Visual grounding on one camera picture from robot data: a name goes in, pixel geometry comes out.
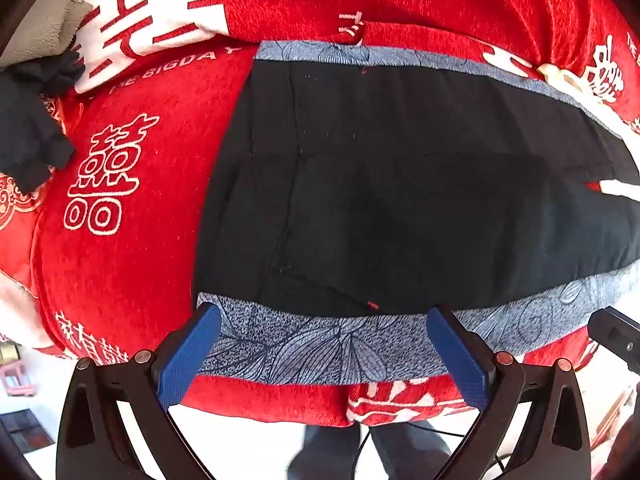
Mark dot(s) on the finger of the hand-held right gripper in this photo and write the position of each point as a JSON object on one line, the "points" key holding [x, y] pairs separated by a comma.
{"points": [[617, 337]]}

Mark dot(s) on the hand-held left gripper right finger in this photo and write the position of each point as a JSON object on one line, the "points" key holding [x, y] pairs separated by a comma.
{"points": [[460, 355]]}

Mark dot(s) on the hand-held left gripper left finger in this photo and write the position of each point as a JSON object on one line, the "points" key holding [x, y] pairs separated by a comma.
{"points": [[187, 355]]}

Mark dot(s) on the black pants with blue-patterned stripes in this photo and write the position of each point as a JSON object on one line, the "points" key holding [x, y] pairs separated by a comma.
{"points": [[400, 200]]}

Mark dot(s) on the red-rimmed box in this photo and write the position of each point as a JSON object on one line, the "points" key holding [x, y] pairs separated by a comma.
{"points": [[612, 420]]}

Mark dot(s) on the red printed blanket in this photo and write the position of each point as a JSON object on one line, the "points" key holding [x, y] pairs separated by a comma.
{"points": [[130, 260]]}

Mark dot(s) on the person's legs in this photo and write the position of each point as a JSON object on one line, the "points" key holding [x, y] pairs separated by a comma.
{"points": [[325, 452]]}

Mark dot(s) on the pink plastic stool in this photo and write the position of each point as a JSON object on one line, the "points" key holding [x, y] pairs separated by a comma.
{"points": [[17, 377]]}

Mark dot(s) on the cream cloth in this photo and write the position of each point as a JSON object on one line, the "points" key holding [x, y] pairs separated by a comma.
{"points": [[560, 76]]}

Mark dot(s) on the dark navy cloth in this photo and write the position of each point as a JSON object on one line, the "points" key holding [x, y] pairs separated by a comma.
{"points": [[27, 120]]}

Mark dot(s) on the grey fleece cloth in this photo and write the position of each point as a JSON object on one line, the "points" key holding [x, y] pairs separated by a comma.
{"points": [[42, 20]]}

